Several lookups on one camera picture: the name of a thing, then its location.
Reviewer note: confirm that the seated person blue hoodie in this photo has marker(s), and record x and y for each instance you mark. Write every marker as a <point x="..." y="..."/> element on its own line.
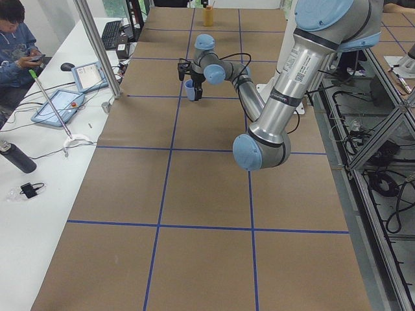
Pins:
<point x="18" y="48"/>

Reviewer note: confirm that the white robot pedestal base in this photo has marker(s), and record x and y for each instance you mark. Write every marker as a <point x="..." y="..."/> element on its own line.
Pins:
<point x="287" y="45"/>

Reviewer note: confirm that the black water bottle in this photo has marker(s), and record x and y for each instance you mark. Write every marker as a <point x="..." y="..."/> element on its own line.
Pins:
<point x="17" y="157"/>

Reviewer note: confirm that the blue teach pendant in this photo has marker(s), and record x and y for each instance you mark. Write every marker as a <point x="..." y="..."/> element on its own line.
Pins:
<point x="89" y="77"/>
<point x="66" y="103"/>

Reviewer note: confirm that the black keyboard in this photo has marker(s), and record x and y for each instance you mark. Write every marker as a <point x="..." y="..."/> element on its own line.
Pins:
<point x="110" y="34"/>

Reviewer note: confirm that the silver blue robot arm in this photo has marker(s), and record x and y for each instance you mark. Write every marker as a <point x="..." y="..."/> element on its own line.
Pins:
<point x="322" y="29"/>

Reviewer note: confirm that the blue teach pendant near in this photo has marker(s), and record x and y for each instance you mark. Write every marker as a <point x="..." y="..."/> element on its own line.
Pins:
<point x="66" y="103"/>

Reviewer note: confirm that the light blue plastic cup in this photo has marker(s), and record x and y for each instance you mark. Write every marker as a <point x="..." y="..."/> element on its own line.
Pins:
<point x="190" y="89"/>

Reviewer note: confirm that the metal rod green tip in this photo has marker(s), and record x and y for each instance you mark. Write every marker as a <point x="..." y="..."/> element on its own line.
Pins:
<point x="35" y="78"/>

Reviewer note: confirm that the blue teach pendant far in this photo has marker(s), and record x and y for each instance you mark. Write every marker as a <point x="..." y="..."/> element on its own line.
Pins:
<point x="89" y="77"/>

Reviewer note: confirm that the aluminium frame post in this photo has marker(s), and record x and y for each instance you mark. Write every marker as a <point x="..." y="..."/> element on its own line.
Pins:
<point x="94" y="38"/>

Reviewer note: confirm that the black computer mouse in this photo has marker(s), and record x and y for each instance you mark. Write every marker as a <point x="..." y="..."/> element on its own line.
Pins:
<point x="67" y="66"/>

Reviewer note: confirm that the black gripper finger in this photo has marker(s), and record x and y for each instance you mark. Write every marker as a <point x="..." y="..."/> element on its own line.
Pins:
<point x="198" y="92"/>

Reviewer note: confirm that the bamboo wooden cup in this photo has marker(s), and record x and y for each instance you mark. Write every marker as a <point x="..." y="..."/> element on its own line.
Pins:
<point x="208" y="16"/>

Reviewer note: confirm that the small black adapter box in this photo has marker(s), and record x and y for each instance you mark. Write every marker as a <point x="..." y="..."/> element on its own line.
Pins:
<point x="31" y="190"/>

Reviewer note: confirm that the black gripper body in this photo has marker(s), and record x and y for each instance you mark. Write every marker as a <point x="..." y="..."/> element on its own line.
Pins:
<point x="196" y="78"/>

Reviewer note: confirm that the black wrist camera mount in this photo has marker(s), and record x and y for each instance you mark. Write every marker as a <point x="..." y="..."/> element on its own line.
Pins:
<point x="184" y="68"/>

